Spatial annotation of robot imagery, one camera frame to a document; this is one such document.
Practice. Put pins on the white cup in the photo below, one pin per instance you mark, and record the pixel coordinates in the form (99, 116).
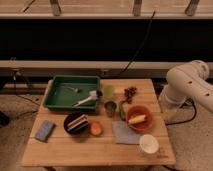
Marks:
(148, 144)

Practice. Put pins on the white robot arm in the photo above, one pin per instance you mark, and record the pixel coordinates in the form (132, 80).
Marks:
(185, 81)

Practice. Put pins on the green plastic tray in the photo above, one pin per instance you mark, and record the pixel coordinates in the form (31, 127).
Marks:
(61, 98)

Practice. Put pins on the light green cup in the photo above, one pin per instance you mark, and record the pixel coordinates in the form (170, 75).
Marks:
(108, 92)

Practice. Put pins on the white dish brush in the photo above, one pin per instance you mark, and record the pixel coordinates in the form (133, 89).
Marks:
(93, 95)

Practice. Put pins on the grey metal cup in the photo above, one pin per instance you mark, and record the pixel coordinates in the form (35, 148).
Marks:
(110, 108)

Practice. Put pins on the dark grape bunch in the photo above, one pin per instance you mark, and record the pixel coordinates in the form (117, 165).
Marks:
(129, 93)

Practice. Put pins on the green pepper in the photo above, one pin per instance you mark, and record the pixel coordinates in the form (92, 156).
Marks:
(122, 112)

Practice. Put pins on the small metal fork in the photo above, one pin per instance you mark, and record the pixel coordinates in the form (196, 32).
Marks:
(71, 88)

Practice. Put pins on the orange bowl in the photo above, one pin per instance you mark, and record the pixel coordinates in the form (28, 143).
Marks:
(139, 110)

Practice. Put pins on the orange round fruit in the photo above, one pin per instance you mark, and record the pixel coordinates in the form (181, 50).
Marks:
(95, 128)

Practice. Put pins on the layered cake slice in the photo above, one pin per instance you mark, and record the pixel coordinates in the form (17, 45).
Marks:
(78, 123)

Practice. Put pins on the yellow corn cob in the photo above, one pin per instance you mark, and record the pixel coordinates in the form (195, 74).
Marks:
(137, 119)

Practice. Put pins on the black bowl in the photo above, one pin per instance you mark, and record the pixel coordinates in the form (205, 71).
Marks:
(69, 119)

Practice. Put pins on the wooden table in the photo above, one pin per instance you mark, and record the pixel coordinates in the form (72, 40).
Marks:
(63, 150)

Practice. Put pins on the grey cloth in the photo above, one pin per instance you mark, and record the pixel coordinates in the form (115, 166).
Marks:
(123, 134)

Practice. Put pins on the blue sponge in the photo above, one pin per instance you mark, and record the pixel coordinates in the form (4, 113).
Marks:
(44, 130)

